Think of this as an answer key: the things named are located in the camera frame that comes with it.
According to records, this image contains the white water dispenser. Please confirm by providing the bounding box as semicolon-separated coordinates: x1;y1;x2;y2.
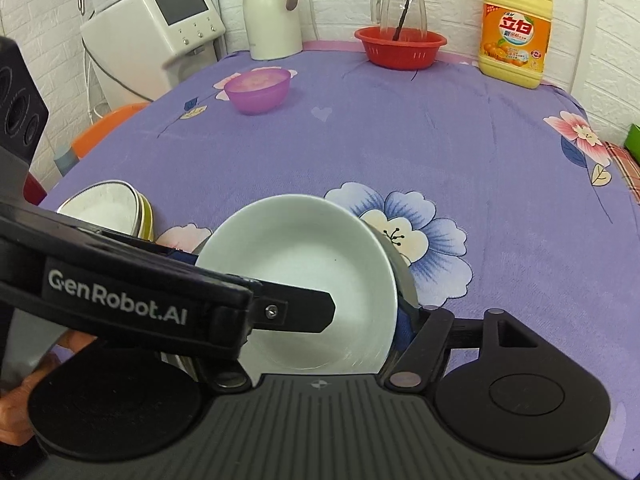
80;0;226;110

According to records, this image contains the yellow detergent bottle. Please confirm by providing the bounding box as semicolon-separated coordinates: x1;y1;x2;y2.
478;0;553;89

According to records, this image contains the white blue-rimmed plate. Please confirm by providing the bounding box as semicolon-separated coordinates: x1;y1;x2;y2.
56;180;142;236

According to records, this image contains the person's left hand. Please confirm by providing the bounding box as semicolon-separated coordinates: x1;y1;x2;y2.
0;330;96;446

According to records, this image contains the stainless steel bowl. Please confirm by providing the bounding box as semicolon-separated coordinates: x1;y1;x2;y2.
368;226;422;353

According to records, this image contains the white red-patterned ceramic bowl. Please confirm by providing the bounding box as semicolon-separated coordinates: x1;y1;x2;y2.
196;195;397;382

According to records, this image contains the purple floral tablecloth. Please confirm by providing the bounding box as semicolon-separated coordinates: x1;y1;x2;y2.
37;46;640;470

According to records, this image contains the yellow plastic plate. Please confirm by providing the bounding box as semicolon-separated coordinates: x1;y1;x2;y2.
138;193;154;242

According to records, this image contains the red plastic basket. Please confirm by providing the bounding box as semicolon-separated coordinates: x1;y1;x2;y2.
355;26;447;70

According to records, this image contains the orange plastic stool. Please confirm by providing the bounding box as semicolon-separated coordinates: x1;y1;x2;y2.
72;103;148;159

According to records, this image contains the purple plastic bowl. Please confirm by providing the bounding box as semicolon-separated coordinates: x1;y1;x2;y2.
224;68;292;115

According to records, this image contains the green box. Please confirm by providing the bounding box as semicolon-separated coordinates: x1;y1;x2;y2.
624;124;640;165

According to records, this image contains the white thermos jug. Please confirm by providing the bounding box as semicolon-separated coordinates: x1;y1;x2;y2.
243;0;303;61

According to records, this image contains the black stirring stick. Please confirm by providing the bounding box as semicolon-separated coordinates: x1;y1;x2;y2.
392;0;412;41

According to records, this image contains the glass pitcher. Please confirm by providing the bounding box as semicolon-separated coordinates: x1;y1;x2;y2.
370;0;428;32

